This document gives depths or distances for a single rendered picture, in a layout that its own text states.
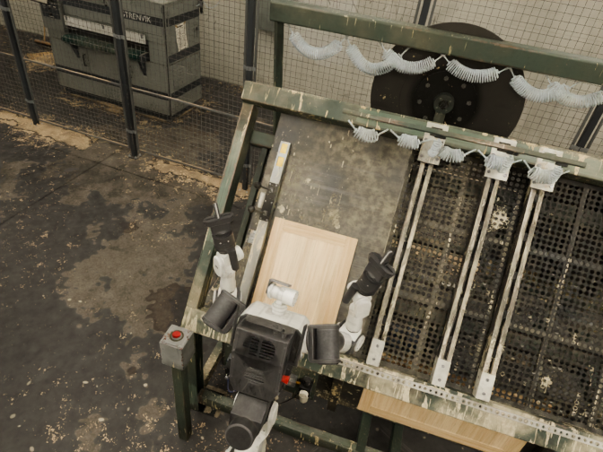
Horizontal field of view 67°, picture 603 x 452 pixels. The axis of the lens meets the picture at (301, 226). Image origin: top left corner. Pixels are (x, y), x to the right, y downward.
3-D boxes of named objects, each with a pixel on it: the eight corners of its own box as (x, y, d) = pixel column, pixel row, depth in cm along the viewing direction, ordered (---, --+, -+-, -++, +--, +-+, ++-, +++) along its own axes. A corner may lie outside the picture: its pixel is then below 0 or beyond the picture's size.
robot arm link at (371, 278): (387, 277, 169) (371, 298, 176) (401, 271, 176) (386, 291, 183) (364, 254, 175) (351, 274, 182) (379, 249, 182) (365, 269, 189)
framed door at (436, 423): (357, 405, 274) (356, 409, 272) (377, 348, 240) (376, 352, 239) (511, 456, 259) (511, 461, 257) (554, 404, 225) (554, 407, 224)
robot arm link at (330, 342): (345, 359, 182) (336, 359, 170) (323, 359, 185) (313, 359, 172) (344, 329, 185) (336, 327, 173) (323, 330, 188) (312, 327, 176)
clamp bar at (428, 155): (362, 358, 224) (361, 370, 200) (425, 127, 226) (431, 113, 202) (382, 365, 222) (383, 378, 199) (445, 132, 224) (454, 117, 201)
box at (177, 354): (161, 364, 224) (158, 341, 214) (173, 346, 234) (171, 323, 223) (183, 372, 222) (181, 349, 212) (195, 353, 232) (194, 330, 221)
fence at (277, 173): (233, 318, 236) (231, 319, 232) (282, 142, 237) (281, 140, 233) (242, 321, 235) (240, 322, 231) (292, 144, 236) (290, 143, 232)
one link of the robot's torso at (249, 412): (251, 456, 171) (260, 417, 167) (220, 445, 173) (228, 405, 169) (272, 412, 198) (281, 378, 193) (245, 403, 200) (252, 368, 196)
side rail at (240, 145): (194, 303, 246) (186, 305, 235) (249, 108, 248) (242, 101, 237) (204, 306, 245) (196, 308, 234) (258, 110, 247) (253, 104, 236)
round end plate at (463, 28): (357, 152, 273) (386, 10, 225) (359, 149, 278) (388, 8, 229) (493, 186, 260) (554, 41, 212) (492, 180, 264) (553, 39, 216)
